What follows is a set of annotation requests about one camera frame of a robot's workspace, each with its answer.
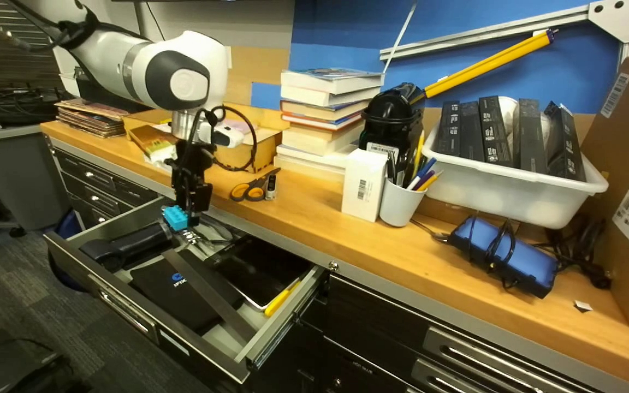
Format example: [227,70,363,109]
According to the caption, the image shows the open metal drawer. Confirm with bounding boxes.
[43,196,327,386]

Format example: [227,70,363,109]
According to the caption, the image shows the black tablet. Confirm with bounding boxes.
[204,235,313,313]

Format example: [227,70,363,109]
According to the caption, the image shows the gold packet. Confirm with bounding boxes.
[128,125,177,163]

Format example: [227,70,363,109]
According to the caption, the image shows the white plastic tub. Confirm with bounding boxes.
[422,112,610,230]

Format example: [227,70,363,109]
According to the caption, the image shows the yellow pen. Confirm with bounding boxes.
[263,279,301,318]

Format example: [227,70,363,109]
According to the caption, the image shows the white cup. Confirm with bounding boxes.
[378,177,428,228]

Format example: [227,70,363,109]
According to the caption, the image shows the stack of books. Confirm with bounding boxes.
[273,68,385,176]

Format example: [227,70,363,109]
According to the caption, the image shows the aluminium frame rail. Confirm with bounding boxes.
[379,0,629,62]

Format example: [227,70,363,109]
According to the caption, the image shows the blue bag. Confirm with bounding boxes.
[47,210,85,291]

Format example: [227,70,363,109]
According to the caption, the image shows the wooden box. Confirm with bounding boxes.
[122,103,292,174]

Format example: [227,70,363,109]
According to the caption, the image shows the heap of pens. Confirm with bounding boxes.
[384,130,444,193]

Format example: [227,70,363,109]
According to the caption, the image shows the silver drawer handle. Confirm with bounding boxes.
[422,326,602,393]
[87,273,161,344]
[411,358,498,393]
[83,170,117,190]
[86,190,121,215]

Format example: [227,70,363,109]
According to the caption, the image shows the white cardboard box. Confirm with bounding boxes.
[341,148,389,223]

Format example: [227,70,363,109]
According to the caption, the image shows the coil of black cable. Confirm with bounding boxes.
[0,83,69,127]

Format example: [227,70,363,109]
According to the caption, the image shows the orange handled scissors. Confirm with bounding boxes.
[229,168,282,203]

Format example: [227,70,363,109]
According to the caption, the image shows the black label maker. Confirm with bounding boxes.
[358,82,425,165]

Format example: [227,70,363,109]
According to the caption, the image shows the white strap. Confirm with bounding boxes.
[382,0,419,75]

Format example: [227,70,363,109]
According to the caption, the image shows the blue power adapter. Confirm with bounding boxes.
[449,215,560,300]

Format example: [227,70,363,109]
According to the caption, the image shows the giant yellow pencil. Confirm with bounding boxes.
[410,28,559,105]

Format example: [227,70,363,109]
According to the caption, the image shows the black pouch with blue logo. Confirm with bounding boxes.
[129,257,245,335]

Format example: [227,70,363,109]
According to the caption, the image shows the black flashlight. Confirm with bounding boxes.
[79,222,174,273]

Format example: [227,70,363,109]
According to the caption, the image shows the row of black boxes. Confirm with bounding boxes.
[436,96,587,183]

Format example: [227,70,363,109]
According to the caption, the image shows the black closed drawer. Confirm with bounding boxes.
[314,273,610,393]
[60,172,136,220]
[52,147,158,207]

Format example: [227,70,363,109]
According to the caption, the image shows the blue toy block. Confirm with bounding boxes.
[162,206,190,232]

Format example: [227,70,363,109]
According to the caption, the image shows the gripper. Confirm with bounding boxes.
[169,139,218,216]

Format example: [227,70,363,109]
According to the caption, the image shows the white plastic bag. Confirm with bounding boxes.
[497,96,553,142]

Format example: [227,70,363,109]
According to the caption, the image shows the stack of magazines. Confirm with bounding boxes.
[54,98,130,139]

